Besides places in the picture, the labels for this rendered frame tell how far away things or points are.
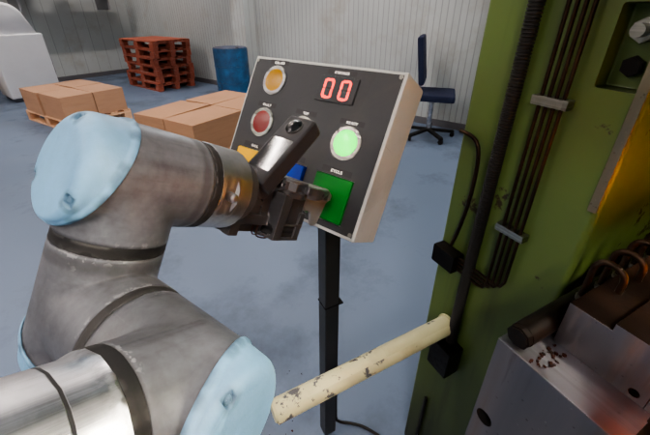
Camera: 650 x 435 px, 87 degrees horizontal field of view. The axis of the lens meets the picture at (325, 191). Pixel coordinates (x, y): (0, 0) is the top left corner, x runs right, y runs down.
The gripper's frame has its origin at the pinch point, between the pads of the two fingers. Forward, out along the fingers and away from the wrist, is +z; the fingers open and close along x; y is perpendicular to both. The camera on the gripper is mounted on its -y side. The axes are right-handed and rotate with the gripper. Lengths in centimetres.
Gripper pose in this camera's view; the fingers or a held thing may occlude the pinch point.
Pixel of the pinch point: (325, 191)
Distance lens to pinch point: 56.5
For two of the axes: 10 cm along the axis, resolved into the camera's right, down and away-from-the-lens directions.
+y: -3.0, 9.5, 0.6
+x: 7.9, 2.9, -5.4
